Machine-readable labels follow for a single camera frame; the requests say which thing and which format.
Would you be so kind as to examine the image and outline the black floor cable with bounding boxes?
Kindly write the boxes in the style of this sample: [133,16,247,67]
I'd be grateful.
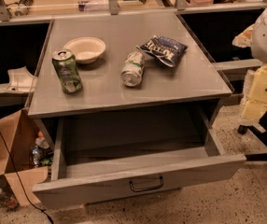
[0,100,55,224]

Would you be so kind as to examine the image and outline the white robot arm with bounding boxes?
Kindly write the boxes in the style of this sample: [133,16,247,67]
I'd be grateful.
[232,8,267,126]

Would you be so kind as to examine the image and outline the upright green soda can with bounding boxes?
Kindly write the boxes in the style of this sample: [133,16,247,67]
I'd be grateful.
[52,49,82,94]

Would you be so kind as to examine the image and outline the brown cardboard box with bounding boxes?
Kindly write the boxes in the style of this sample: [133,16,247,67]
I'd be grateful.
[0,109,48,206]

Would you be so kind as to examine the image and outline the bottles inside cardboard box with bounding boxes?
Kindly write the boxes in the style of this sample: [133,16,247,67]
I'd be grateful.
[31,132,53,168]

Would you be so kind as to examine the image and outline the grey drawer cabinet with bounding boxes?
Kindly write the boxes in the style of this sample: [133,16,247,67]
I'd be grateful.
[29,12,240,208]

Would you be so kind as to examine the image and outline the plastic bottle on floor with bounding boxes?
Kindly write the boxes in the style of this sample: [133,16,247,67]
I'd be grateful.
[0,188,19,210]

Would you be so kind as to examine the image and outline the blue chip bag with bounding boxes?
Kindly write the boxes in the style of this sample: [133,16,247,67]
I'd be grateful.
[137,35,188,67]

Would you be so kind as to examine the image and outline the lying white green soda can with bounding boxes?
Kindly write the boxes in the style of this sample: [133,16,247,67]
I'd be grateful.
[120,51,145,87]

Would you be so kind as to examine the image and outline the metal bracket on left shelf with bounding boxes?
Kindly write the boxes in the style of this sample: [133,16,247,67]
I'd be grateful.
[6,67,37,93]

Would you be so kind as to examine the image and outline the white paper bowl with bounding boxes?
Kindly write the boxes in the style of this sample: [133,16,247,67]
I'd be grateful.
[64,37,106,64]

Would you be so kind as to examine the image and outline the grey top drawer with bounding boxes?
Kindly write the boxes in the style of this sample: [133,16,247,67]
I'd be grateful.
[33,104,246,209]

